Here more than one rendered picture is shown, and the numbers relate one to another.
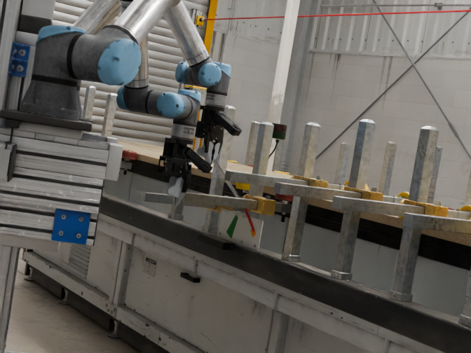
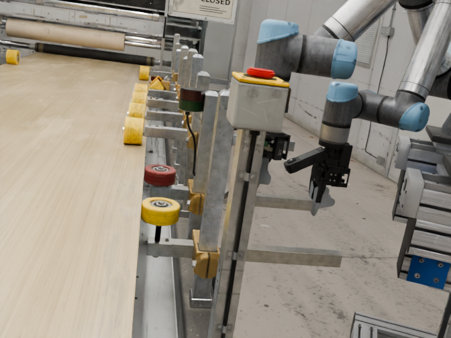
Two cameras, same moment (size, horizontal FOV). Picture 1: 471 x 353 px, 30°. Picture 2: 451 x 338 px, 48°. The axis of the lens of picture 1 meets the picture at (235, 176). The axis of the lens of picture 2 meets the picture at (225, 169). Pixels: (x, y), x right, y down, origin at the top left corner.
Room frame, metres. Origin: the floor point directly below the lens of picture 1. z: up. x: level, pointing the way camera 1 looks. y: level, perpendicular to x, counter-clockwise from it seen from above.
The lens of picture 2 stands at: (4.07, 0.47, 1.29)
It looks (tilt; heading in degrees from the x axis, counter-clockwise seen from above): 16 degrees down; 204
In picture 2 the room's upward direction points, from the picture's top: 8 degrees clockwise
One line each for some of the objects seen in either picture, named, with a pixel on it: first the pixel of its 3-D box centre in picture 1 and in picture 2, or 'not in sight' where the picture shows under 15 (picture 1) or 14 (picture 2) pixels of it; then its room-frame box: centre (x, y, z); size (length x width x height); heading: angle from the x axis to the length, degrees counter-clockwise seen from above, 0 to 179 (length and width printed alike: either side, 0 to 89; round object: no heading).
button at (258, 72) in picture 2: not in sight; (260, 75); (3.40, 0.20, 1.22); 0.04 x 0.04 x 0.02
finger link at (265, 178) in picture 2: (203, 153); (262, 177); (3.09, 0.12, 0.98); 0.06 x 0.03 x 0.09; 53
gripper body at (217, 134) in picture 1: (210, 123); (264, 129); (3.10, 0.12, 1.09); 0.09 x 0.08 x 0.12; 53
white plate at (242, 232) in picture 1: (238, 228); not in sight; (2.99, -0.04, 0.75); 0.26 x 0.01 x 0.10; 33
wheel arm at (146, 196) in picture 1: (197, 202); (245, 253); (3.10, 0.12, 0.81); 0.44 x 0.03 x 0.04; 123
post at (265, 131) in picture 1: (256, 192); (200, 185); (2.97, -0.08, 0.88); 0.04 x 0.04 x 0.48; 33
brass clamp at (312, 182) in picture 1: (307, 185); (194, 137); (2.75, -0.23, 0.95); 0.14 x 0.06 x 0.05; 33
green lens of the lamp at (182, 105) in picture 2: (277, 134); (190, 104); (3.00, -0.12, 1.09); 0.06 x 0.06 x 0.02
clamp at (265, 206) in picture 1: (258, 204); (196, 196); (2.96, -0.09, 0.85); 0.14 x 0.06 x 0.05; 33
